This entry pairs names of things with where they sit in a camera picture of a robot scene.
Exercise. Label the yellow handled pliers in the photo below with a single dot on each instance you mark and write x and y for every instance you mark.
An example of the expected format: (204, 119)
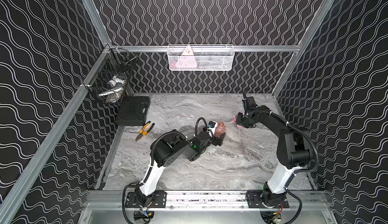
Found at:
(145, 130)

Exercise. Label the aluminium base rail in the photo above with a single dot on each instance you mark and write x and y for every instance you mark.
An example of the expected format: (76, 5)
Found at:
(191, 201)

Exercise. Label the pink transparent spray bottle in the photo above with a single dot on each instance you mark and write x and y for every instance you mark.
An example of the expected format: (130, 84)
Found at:
(220, 129)

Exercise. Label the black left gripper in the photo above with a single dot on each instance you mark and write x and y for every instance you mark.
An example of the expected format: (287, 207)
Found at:
(216, 137)

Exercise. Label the pink triangle card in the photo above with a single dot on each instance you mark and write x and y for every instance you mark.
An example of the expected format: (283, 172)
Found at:
(187, 60)

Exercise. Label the white items in basket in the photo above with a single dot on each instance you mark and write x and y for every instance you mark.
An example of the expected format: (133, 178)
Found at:
(115, 89)

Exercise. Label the black plastic case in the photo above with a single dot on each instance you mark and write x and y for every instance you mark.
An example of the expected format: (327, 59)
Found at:
(133, 111)

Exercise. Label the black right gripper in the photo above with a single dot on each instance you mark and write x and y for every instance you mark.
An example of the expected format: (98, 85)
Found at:
(239, 122)

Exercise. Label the black wire mesh basket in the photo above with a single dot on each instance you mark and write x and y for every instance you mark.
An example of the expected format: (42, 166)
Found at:
(117, 62)

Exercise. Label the pink spray nozzle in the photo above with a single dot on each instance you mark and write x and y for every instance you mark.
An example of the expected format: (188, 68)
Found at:
(233, 122)

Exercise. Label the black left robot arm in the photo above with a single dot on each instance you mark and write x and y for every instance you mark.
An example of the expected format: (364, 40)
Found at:
(165, 151)

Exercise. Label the clear plastic wall basket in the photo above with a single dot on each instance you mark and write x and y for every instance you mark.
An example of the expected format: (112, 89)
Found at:
(210, 57)

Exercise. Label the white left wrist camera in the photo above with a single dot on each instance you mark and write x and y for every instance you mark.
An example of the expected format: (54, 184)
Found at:
(212, 128)

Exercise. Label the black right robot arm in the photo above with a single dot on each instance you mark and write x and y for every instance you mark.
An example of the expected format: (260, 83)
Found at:
(296, 152)

